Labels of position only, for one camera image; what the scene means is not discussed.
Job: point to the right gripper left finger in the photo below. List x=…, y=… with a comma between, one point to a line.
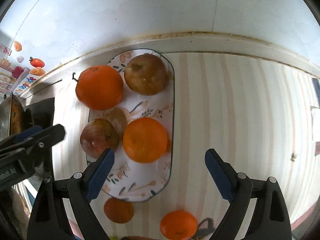
x=49, y=218

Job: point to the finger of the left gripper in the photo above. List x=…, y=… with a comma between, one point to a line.
x=33, y=136

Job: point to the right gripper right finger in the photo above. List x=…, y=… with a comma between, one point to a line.
x=270, y=218

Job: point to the red apple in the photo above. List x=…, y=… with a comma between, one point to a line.
x=146, y=74
x=98, y=135

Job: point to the small orange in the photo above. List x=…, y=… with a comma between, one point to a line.
x=118, y=211

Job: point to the orange with stem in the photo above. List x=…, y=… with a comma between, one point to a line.
x=99, y=87

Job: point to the steel wok pan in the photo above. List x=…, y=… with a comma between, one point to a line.
x=11, y=112

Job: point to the floral oval plate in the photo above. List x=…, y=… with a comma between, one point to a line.
x=129, y=180

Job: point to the striped cat table mat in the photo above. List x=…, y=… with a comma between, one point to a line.
x=261, y=116

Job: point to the fruit wall sticker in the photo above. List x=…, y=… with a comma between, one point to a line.
x=19, y=71

